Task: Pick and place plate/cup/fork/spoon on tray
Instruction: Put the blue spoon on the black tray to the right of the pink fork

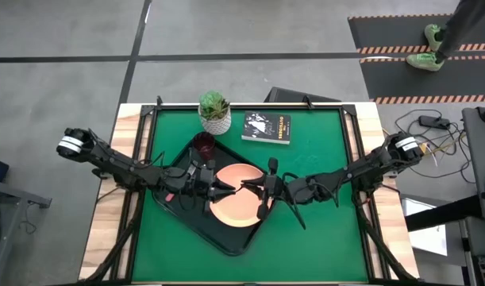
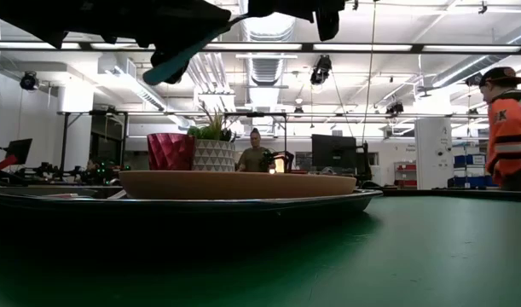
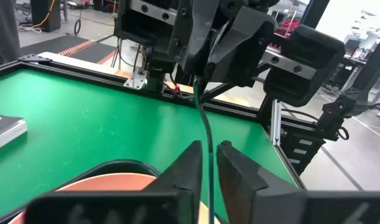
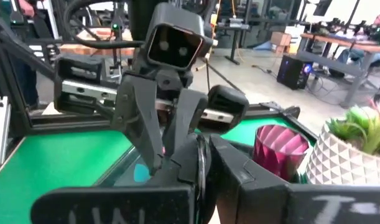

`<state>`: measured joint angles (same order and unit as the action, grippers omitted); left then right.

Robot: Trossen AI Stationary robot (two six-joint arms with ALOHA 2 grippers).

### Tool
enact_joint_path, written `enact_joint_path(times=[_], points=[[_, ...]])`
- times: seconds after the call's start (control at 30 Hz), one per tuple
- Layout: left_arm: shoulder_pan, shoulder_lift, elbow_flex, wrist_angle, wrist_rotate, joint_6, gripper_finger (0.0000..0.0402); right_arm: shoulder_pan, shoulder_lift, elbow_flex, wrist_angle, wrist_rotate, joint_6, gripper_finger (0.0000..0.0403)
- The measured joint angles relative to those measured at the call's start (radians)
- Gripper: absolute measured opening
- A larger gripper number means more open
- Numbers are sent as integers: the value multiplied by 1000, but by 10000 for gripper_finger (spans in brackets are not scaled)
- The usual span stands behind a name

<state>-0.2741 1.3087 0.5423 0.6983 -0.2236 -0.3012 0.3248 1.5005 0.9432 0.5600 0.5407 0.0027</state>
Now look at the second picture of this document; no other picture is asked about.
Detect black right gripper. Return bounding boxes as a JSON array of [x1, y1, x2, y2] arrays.
[[0, 0, 233, 85]]

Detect teal plastic spoon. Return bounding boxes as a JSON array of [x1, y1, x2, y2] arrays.
[[142, 15, 245, 87]]

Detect dark red faceted cup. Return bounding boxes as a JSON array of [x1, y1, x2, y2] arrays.
[[146, 132, 197, 172]]

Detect black plastic tray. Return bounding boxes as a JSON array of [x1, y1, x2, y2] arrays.
[[0, 188, 385, 223]]

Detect succulent in white patterned pot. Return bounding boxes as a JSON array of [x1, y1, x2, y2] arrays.
[[186, 103, 238, 173]]

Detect person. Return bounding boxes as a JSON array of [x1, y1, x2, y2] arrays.
[[235, 127, 277, 174], [478, 66, 521, 192]]

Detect background robot workstation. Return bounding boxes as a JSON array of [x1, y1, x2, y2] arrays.
[[24, 159, 132, 187]]

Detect small black tilted monitor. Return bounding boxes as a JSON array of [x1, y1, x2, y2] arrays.
[[4, 137, 34, 165]]

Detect black computer monitor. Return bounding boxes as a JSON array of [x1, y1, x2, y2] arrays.
[[310, 133, 358, 171]]

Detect red storage bins shelf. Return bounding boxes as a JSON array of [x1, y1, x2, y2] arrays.
[[393, 160, 419, 189]]

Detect white square pillar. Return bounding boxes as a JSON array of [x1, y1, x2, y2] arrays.
[[414, 116, 454, 191]]

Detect green felt table mat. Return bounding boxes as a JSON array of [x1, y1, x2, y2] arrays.
[[0, 194, 521, 307]]

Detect blue storage bins rack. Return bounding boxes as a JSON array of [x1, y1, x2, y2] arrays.
[[453, 153, 499, 189]]

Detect silver ribbed ceiling duct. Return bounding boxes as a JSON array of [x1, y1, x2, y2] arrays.
[[238, 0, 298, 87]]

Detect black metal rig frame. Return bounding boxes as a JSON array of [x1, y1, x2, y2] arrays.
[[56, 109, 130, 172]]

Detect black ceiling camera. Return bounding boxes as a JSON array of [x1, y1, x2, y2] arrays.
[[19, 71, 41, 92]]

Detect thin hanging cable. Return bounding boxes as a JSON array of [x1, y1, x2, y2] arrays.
[[361, 0, 378, 147]]

